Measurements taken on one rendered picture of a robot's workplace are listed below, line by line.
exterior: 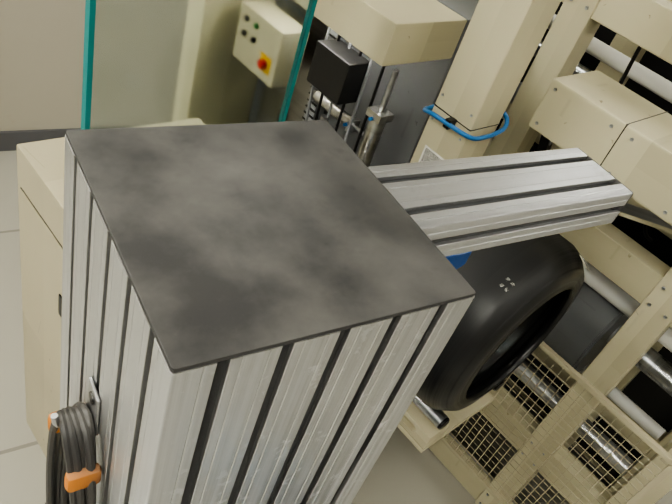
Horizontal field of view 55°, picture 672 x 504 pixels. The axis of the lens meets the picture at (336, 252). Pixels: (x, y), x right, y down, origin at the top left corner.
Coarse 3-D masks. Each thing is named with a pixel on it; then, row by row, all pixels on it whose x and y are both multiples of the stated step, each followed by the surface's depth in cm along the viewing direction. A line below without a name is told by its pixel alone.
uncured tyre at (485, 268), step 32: (480, 256) 158; (512, 256) 157; (544, 256) 158; (576, 256) 167; (480, 288) 154; (544, 288) 156; (576, 288) 175; (480, 320) 153; (512, 320) 154; (544, 320) 198; (448, 352) 156; (480, 352) 155; (512, 352) 202; (448, 384) 162; (480, 384) 197
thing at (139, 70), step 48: (96, 0) 117; (144, 0) 123; (192, 0) 129; (240, 0) 137; (288, 0) 146; (96, 48) 123; (144, 48) 129; (192, 48) 137; (240, 48) 146; (288, 48) 155; (96, 96) 129; (144, 96) 137; (192, 96) 146; (240, 96) 155; (288, 96) 166
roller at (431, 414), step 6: (414, 402) 190; (420, 402) 188; (420, 408) 188; (426, 408) 187; (426, 414) 187; (432, 414) 186; (438, 414) 185; (444, 414) 186; (432, 420) 186; (438, 420) 185; (444, 420) 184; (438, 426) 185; (444, 426) 187
